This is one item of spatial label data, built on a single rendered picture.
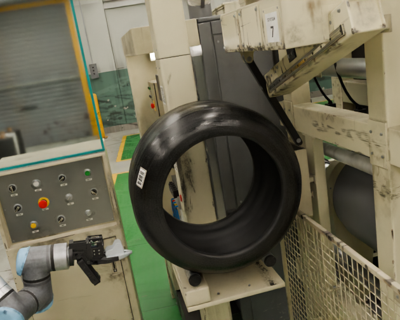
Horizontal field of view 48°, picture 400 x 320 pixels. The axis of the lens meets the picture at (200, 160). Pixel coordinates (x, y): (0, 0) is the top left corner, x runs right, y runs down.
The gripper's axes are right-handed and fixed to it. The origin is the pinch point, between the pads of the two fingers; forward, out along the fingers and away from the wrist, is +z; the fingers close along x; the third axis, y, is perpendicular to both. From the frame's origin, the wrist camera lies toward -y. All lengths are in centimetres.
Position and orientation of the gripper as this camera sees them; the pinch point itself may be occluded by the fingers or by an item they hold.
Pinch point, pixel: (128, 254)
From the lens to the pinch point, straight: 165.1
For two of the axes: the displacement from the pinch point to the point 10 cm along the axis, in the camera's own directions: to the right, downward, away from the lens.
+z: 9.8, -0.8, 2.0
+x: -2.1, -2.1, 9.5
